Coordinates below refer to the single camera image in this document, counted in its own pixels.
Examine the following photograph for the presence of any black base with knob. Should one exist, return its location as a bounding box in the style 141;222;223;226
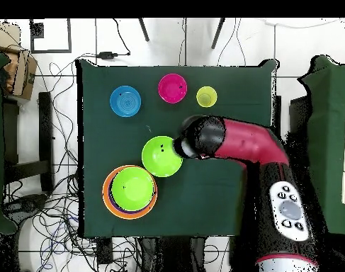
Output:
3;193;50;225

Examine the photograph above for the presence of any dark green tablecloth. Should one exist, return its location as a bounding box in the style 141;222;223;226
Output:
75;58;279;239

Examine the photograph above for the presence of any large orange bowl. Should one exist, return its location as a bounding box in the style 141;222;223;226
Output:
101;164;158;220

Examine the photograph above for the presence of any purple bowl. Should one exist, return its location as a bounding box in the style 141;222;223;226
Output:
107;176;146;215

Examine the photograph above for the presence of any blue bowl with ribbed bottom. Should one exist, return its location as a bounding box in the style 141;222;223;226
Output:
109;85;142;118

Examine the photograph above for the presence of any large green bowl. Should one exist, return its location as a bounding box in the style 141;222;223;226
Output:
111;166;157;212
141;135;184;178

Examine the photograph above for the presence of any yellow ribbed cup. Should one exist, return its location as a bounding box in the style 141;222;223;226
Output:
196;86;218;108

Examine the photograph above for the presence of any tangle of floor cables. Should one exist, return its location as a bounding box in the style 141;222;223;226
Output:
1;60;142;272

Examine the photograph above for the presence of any black stand leg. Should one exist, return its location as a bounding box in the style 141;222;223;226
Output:
210;18;226;50
137;18;150;43

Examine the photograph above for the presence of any black bench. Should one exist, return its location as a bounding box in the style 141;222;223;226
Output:
3;91;55;193

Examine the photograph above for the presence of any red bowl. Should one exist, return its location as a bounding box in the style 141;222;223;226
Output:
157;73;188;105

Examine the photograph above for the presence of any cardboard box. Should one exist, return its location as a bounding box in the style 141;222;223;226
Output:
0;22;38;100

